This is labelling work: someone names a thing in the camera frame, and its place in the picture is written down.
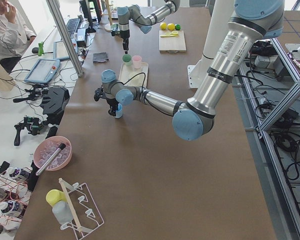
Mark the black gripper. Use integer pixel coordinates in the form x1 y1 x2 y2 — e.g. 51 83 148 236
94 87 119 117
111 23 130 54

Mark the cream plastic tray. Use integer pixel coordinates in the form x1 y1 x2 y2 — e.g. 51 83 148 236
118 62 148 88

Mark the white wire cup rack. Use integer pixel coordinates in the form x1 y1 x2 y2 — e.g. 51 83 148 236
59 178 105 240

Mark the person in white shirt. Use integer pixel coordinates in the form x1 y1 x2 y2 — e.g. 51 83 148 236
0 0 36 73

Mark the green lime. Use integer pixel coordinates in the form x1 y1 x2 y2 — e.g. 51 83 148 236
175 24 181 31

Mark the metal muddler tool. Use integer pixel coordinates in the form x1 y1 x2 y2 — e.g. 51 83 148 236
35 143 66 176

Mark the green cup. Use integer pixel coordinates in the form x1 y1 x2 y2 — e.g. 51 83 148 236
122 54 132 66

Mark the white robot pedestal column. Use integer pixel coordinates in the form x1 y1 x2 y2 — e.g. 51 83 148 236
187 0 234 89

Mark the grey folded cloth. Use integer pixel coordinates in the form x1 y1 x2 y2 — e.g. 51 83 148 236
93 52 109 64

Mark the yellow lemon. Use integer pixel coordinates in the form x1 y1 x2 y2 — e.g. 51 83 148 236
160 22 167 31
167 23 175 31

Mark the blue cup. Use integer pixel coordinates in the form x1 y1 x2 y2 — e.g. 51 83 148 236
115 103 123 119

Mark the yellow cup on rack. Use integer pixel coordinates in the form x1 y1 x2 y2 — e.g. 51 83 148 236
46 189 67 207

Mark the black keyboard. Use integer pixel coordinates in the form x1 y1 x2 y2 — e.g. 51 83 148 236
66 18 81 39

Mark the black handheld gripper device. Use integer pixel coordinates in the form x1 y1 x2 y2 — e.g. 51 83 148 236
14 116 48 146

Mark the pink cup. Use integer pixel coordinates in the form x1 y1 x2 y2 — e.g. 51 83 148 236
132 55 142 69

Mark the wooden cup tree stand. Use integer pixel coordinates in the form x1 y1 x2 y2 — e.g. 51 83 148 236
102 0 120 36

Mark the blue teach pendant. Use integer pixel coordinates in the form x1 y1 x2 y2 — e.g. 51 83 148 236
24 59 60 84
53 41 70 61

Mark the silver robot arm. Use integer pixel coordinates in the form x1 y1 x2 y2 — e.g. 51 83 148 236
117 0 180 54
94 0 284 141

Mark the grey cup on rack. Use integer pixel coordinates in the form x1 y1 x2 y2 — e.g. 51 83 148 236
52 200 74 225

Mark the pink bowl with ice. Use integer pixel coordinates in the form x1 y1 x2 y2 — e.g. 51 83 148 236
34 136 73 171

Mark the wooden cutting board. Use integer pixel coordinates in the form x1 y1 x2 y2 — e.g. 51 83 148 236
159 30 186 53

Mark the aluminium frame post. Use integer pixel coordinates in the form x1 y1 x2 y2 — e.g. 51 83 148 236
46 0 84 77

